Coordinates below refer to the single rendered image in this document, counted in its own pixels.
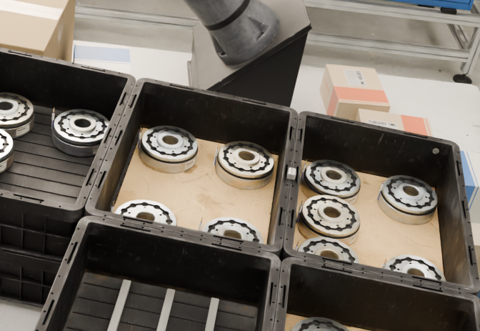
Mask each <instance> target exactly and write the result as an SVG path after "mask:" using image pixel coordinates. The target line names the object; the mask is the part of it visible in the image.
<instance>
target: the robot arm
mask: <svg viewBox="0 0 480 331"><path fill-rule="evenodd" d="M183 1H184V3H185V4H186V5H187V6H188V7H189V8H190V9H191V11H192V12H193V13H194V14H195V16H196V17H197V18H198V19H199V21H200V22H201V23H202V24H203V25H204V26H205V28H206V29H207V30H208V32H209V36H210V37H211V41H212V43H213V45H214V49H215V51H216V54H217V55H218V57H219V58H220V59H221V60H222V61H223V63H225V64H228V65H236V64H241V63H244V62H245V61H248V60H250V59H252V58H254V57H255V56H256V55H258V54H259V53H261V52H262V51H263V50H264V49H265V48H266V47H267V46H268V45H269V44H270V43H271V42H272V41H273V39H274V37H275V36H276V35H277V33H278V31H279V27H280V18H279V16H278V15H277V14H276V12H275V11H274V10H273V9H272V8H271V7H270V6H267V5H266V4H265V3H263V2H262V1H260V0H183Z"/></svg>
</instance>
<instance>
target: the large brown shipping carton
mask: <svg viewBox="0 0 480 331"><path fill-rule="evenodd" d="M75 6H76V0H0V47H1V48H5V49H11V50H15V51H22V52H25V53H29V54H35V55H39V56H46V57H49V58H53V59H60V60H64V61H70V62H71V60H72V49H73V38H74V17H75Z"/></svg>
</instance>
